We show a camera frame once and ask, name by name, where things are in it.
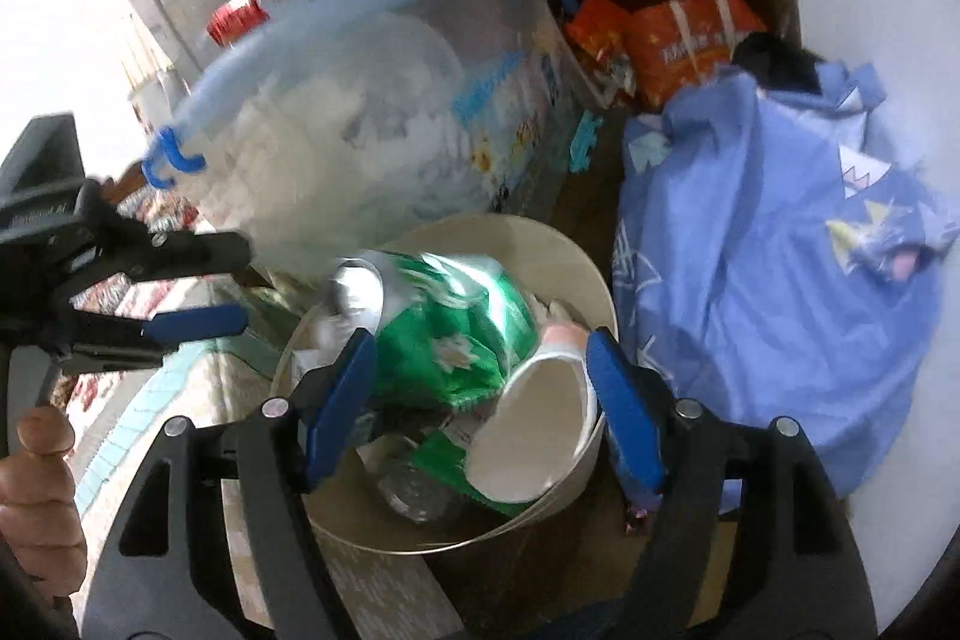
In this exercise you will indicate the white pink paper cup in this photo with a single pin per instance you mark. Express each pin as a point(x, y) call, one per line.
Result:
point(536, 430)

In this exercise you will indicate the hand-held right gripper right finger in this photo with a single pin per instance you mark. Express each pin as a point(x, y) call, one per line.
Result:
point(626, 415)

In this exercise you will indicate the round beige bin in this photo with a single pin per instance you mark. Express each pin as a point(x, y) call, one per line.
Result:
point(525, 235)

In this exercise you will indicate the green plastic wrapper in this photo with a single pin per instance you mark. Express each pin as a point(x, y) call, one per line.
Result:
point(442, 460)

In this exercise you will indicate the black cloth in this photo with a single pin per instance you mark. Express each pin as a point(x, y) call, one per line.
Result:
point(776, 61)

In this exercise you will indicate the orange snack packet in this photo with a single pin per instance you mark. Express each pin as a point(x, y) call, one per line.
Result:
point(675, 44)

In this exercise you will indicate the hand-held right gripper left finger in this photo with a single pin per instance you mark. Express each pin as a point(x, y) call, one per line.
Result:
point(341, 411)

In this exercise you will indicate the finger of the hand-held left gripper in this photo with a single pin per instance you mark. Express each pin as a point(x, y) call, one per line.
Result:
point(195, 323)
point(187, 254)

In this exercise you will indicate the beige chevron quilted blanket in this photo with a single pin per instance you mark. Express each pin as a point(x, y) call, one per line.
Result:
point(187, 385)

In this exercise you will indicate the crushed green can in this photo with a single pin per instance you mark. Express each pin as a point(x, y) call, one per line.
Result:
point(442, 332)

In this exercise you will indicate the clear storage box blue lid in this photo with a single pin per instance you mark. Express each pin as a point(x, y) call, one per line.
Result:
point(390, 108)

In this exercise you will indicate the person's left hand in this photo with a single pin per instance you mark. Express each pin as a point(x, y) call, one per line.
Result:
point(41, 497)

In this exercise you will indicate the small red white packet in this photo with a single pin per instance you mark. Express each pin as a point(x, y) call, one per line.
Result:
point(236, 14)

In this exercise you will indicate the blue printed cloth bag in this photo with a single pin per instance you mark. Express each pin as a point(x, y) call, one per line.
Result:
point(757, 280)

